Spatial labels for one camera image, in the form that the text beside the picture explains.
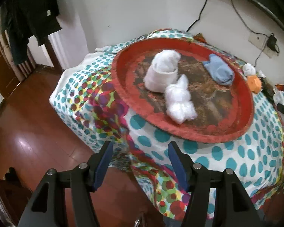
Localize dark wooden furniture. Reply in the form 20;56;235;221
0;167;37;227

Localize dark hanging clothes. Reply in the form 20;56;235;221
0;0;62;65

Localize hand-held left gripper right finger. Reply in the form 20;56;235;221
168;141;265;227

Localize blue-grey sock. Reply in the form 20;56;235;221
202;53;235;86

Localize round red tray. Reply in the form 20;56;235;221
111;36;255;143

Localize polka dot tablecloth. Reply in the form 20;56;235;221
50;28;284;220

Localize orange rubber toy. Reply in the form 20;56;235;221
247;74;262;94

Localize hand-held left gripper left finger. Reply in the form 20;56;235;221
18;141;114;227

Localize thick black cable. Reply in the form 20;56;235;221
186;0;218;33

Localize white knotted sock bundle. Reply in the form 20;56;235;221
273;91;284;105

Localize black plug charger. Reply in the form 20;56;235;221
267;34;279;51

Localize thin black cable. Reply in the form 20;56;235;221
253;48;280;67

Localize thin grey cable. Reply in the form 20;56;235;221
229;0;268;39

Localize brown wooden door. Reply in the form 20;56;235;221
0;12;38;100

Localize dark curved bar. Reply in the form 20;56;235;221
209;0;284;44

